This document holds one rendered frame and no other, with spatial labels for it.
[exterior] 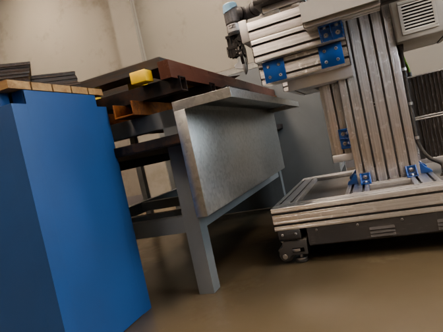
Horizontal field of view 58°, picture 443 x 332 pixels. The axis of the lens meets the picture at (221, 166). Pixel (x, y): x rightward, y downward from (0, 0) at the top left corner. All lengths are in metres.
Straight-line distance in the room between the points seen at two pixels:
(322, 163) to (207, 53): 2.56
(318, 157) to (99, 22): 3.81
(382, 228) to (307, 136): 1.42
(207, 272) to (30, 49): 5.41
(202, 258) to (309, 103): 1.66
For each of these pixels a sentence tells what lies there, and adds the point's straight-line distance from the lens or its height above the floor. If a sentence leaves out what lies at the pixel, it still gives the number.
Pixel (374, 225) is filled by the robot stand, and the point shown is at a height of 0.12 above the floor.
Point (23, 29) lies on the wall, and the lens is 6.64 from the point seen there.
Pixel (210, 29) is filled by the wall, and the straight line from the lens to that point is 5.00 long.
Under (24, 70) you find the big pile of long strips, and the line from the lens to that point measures 1.26.
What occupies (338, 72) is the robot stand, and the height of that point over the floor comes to 0.71.
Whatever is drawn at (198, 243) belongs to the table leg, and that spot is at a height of 0.19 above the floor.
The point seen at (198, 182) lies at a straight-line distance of 1.28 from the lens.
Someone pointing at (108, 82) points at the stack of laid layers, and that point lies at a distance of 1.51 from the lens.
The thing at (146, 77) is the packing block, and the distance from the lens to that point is 1.38.
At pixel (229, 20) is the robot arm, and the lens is 2.13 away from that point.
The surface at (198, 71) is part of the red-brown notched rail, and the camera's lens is 1.58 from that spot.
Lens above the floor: 0.51
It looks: 3 degrees down
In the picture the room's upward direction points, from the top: 12 degrees counter-clockwise
